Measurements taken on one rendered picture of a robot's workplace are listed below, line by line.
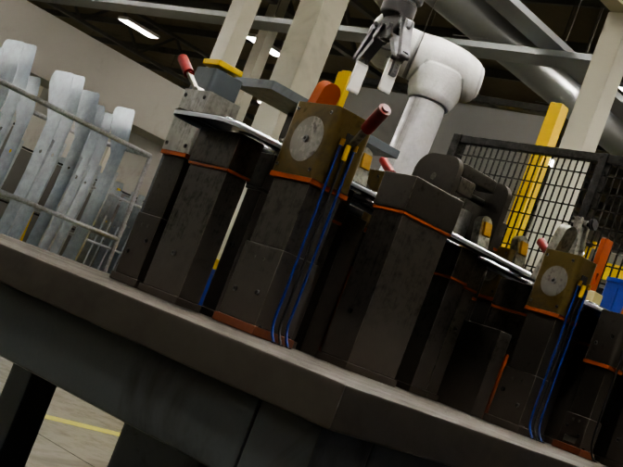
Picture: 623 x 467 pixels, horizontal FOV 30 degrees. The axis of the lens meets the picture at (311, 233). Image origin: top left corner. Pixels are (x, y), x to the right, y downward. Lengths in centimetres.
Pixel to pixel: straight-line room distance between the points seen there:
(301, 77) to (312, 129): 872
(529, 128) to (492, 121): 19
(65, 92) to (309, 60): 216
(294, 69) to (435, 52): 741
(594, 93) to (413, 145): 439
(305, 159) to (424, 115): 132
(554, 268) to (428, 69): 98
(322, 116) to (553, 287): 66
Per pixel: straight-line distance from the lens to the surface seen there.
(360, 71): 259
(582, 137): 724
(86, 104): 1067
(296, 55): 1050
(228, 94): 225
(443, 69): 305
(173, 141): 205
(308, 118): 177
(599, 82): 735
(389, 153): 247
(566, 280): 219
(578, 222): 277
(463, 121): 517
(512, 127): 502
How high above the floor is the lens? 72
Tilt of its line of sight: 5 degrees up
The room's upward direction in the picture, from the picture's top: 21 degrees clockwise
